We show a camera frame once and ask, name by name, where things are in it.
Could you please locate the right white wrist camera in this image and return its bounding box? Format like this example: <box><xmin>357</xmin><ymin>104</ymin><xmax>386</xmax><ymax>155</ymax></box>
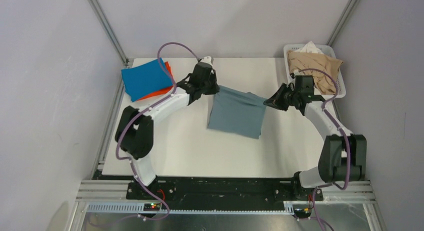
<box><xmin>290</xmin><ymin>69</ymin><xmax>303</xmax><ymax>80</ymax></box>

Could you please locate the right controller board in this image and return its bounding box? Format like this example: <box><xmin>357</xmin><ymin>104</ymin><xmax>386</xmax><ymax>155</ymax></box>
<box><xmin>293</xmin><ymin>207</ymin><xmax>314</xmax><ymax>221</ymax></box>

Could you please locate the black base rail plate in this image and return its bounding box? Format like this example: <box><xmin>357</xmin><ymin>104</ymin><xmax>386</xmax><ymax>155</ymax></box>
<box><xmin>94</xmin><ymin>173</ymin><xmax>324</xmax><ymax>212</ymax></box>

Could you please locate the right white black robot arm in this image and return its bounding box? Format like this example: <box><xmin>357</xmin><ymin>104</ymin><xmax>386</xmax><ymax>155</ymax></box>
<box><xmin>263</xmin><ymin>75</ymin><xmax>367</xmax><ymax>200</ymax></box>

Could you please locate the beige t shirt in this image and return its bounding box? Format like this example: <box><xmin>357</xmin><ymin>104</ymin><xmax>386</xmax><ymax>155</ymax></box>
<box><xmin>287</xmin><ymin>50</ymin><xmax>344</xmax><ymax>95</ymax></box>

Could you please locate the folded orange t shirt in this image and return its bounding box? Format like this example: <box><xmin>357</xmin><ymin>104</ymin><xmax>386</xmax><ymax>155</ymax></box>
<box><xmin>137</xmin><ymin>61</ymin><xmax>173</xmax><ymax>101</ymax></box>

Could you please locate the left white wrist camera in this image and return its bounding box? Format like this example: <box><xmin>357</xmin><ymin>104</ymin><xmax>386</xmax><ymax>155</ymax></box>
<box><xmin>198</xmin><ymin>56</ymin><xmax>214</xmax><ymax>69</ymax></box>

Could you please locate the controller board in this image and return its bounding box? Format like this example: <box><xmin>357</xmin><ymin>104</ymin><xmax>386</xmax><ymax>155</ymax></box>
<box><xmin>293</xmin><ymin>207</ymin><xmax>314</xmax><ymax>221</ymax></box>
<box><xmin>143</xmin><ymin>202</ymin><xmax>162</xmax><ymax>212</ymax></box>

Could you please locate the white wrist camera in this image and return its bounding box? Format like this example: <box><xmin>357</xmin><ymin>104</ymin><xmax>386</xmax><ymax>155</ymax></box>
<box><xmin>198</xmin><ymin>56</ymin><xmax>214</xmax><ymax>69</ymax></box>
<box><xmin>290</xmin><ymin>69</ymin><xmax>303</xmax><ymax>80</ymax></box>

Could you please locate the left controller board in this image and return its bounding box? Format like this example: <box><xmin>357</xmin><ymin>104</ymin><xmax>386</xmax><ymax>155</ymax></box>
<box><xmin>143</xmin><ymin>202</ymin><xmax>162</xmax><ymax>212</ymax></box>

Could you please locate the aluminium frame rail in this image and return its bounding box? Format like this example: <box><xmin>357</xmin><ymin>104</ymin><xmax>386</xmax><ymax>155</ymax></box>
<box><xmin>66</xmin><ymin>179</ymin><xmax>387</xmax><ymax>231</ymax></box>

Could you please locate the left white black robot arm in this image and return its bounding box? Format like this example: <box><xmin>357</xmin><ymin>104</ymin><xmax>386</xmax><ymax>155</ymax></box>
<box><xmin>114</xmin><ymin>56</ymin><xmax>220</xmax><ymax>199</ymax></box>

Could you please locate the white t shirt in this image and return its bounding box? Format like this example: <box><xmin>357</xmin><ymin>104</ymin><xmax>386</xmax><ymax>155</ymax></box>
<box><xmin>295</xmin><ymin>41</ymin><xmax>324</xmax><ymax>55</ymax></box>

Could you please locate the folded blue t shirt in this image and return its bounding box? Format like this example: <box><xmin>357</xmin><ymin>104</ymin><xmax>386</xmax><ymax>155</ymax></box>
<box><xmin>121</xmin><ymin>58</ymin><xmax>173</xmax><ymax>102</ymax></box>

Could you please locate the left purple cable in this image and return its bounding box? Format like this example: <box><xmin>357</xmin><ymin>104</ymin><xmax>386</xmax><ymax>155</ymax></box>
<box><xmin>115</xmin><ymin>42</ymin><xmax>201</xmax><ymax>222</ymax></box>

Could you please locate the grey-blue t shirt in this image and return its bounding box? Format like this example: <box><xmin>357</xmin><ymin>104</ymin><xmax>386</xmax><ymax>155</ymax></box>
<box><xmin>207</xmin><ymin>85</ymin><xmax>266</xmax><ymax>140</ymax></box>

